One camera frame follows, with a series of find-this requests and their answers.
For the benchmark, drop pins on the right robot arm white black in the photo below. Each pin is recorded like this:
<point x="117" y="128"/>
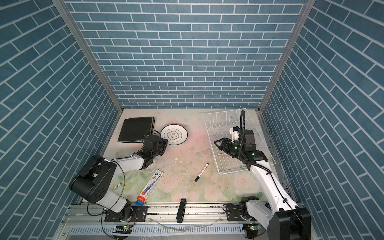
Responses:
<point x="283" y="219"/>

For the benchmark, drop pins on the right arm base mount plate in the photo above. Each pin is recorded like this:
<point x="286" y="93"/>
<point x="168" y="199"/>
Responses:
<point x="233" y="213"/>

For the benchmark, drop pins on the round clear glass plate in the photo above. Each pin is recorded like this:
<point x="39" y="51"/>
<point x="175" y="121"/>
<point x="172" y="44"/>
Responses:
<point x="174" y="134"/>

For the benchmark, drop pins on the black remote control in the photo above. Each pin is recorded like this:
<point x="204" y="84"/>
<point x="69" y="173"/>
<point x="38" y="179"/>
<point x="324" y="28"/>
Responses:
<point x="181" y="211"/>

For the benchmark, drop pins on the white wire dish rack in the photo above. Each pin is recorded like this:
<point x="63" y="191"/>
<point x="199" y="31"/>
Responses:
<point x="255" y="148"/>

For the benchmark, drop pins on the aluminium rail frame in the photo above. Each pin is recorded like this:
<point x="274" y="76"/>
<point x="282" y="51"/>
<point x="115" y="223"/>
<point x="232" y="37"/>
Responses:
<point x="158" y="213"/>

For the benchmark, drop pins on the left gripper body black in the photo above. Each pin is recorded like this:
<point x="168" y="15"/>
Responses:
<point x="161" y="146"/>

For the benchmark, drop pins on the white slotted cable duct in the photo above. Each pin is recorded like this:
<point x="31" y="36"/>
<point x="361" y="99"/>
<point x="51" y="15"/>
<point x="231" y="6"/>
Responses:
<point x="158" y="230"/>

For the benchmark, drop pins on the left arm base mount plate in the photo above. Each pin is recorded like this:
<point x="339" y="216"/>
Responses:
<point x="138" y="214"/>

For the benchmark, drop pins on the right green circuit board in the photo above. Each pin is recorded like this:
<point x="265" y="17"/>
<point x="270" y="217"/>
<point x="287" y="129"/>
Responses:
<point x="252" y="229"/>

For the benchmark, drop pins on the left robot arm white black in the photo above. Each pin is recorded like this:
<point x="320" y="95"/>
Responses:
<point x="93" y="181"/>

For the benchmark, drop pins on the black white marker pen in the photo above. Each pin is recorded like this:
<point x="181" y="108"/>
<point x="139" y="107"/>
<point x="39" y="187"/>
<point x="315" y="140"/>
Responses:
<point x="201" y="172"/>

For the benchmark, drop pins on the left green circuit board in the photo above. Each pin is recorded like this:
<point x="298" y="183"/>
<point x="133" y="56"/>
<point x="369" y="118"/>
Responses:
<point x="122" y="230"/>

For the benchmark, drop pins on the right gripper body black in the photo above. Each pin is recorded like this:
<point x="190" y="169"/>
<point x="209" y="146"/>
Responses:
<point x="234" y="149"/>

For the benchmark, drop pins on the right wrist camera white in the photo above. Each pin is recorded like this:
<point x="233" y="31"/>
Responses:
<point x="235" y="134"/>

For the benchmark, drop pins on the green circuit board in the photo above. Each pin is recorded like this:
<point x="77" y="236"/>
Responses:
<point x="252" y="229"/>
<point x="122" y="230"/>

